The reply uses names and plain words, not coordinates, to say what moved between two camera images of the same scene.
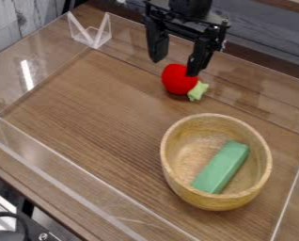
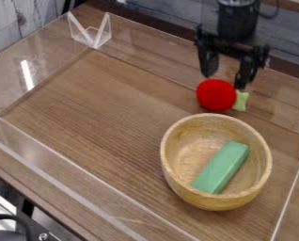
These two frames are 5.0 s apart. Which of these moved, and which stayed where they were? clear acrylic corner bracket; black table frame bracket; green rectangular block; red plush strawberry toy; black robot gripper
Moved: black robot gripper; red plush strawberry toy
Stayed: clear acrylic corner bracket; black table frame bracket; green rectangular block
